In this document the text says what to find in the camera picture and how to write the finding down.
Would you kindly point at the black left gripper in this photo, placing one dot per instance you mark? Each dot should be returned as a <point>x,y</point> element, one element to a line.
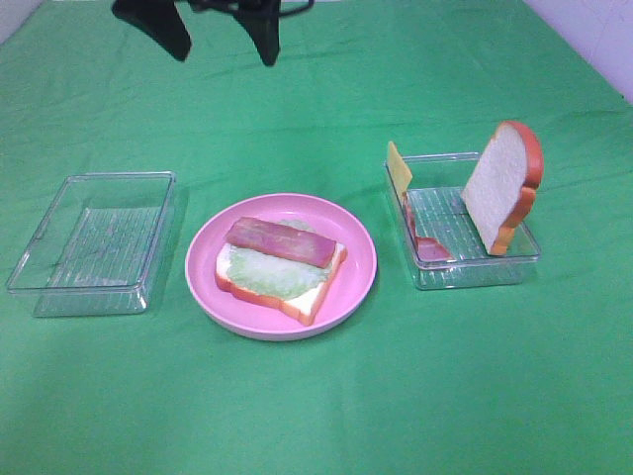
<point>161,21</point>

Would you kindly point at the bacon strip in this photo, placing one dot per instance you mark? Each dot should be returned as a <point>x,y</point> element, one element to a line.
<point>282,241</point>
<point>426,248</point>

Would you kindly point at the yellow cheese slice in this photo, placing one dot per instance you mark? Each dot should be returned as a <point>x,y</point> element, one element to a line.
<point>399,170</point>

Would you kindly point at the green lettuce leaf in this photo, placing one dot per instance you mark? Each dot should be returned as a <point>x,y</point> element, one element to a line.
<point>285,259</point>

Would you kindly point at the white bread slice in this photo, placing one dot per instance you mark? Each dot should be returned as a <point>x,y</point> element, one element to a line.
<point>306,302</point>

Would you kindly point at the clear left plastic tray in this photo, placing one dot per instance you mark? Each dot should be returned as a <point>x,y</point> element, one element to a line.
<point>99,246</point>

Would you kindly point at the clear plastic tray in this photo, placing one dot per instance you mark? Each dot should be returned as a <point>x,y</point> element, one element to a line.
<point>99,246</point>
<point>434,194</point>

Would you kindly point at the pink round plate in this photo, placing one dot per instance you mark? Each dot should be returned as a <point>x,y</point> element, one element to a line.
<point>349,289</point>

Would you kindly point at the clear right plastic tray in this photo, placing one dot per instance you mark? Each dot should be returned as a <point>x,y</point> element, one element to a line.
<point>434,194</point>

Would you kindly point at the green tablecloth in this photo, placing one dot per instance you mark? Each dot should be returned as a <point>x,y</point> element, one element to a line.
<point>527,379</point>

